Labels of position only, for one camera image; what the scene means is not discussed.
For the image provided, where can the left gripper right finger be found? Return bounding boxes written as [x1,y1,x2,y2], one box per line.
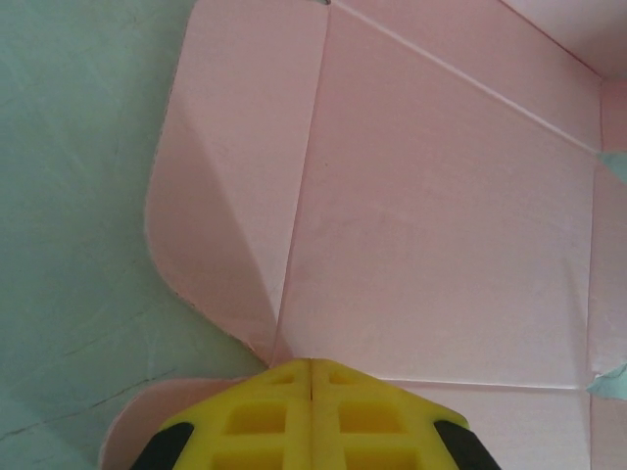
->
[312,358,489,470]

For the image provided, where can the pink paper box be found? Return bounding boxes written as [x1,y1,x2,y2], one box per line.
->
[97,0,627,470]

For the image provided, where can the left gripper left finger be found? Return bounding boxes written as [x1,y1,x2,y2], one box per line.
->
[139,358,314,470]

